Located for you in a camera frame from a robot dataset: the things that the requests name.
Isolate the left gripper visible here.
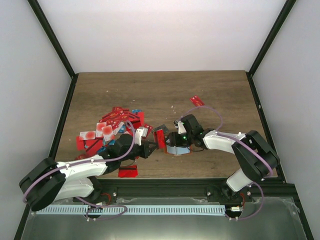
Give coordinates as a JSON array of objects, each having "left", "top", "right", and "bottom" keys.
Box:
[{"left": 120, "top": 140, "right": 159, "bottom": 162}]

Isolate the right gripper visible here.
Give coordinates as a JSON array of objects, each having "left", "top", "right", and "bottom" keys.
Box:
[{"left": 163, "top": 132, "right": 194, "bottom": 149}]

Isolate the red card vertical stripe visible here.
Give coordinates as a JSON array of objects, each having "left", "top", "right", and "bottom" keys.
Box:
[{"left": 153, "top": 129, "right": 166, "bottom": 149}]

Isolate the brown leather card holder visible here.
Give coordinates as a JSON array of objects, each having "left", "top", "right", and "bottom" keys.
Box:
[{"left": 163, "top": 144, "right": 192, "bottom": 156}]

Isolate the black VIP card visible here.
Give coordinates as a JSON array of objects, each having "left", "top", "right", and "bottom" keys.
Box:
[{"left": 151, "top": 124, "right": 169, "bottom": 134}]

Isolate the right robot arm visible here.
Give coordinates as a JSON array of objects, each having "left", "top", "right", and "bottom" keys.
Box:
[{"left": 165, "top": 114, "right": 280, "bottom": 202}]

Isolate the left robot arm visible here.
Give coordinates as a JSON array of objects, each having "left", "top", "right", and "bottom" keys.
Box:
[{"left": 19, "top": 134, "right": 159, "bottom": 212}]

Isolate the red card horizontal stripe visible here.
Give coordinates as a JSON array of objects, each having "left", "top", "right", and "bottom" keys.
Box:
[{"left": 118, "top": 165, "right": 138, "bottom": 178}]

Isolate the lone red VIP card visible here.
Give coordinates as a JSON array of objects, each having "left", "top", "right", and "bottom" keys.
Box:
[{"left": 189, "top": 95, "right": 205, "bottom": 107}]

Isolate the white card red circle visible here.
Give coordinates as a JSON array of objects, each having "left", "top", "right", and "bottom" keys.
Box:
[{"left": 101, "top": 125, "right": 115, "bottom": 142}]

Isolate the red VIP card top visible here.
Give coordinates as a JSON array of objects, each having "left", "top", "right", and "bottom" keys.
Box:
[{"left": 99, "top": 106, "right": 129, "bottom": 123}]

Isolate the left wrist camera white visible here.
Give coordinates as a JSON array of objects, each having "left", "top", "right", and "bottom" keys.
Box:
[{"left": 134, "top": 126, "right": 148, "bottom": 146}]

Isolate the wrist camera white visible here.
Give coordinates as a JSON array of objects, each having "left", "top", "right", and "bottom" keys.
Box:
[
  {"left": 173, "top": 120, "right": 187, "bottom": 135},
  {"left": 134, "top": 126, "right": 148, "bottom": 146}
]

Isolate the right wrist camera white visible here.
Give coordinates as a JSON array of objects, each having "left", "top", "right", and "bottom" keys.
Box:
[{"left": 173, "top": 120, "right": 187, "bottom": 135}]

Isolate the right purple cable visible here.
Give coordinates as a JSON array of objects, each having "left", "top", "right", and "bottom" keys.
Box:
[{"left": 179, "top": 105, "right": 273, "bottom": 221}]

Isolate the purple cable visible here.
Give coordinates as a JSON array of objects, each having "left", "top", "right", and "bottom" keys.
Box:
[
  {"left": 179, "top": 105, "right": 273, "bottom": 221},
  {"left": 22, "top": 120, "right": 137, "bottom": 222}
]

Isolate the light blue slotted rail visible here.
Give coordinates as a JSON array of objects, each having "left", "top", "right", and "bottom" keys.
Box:
[{"left": 38, "top": 204, "right": 226, "bottom": 216}]

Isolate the black frame front beam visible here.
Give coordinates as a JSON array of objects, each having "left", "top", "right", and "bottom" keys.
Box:
[{"left": 94, "top": 178, "right": 298, "bottom": 204}]

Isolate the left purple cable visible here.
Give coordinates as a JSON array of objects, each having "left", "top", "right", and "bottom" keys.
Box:
[{"left": 22, "top": 120, "right": 137, "bottom": 222}]

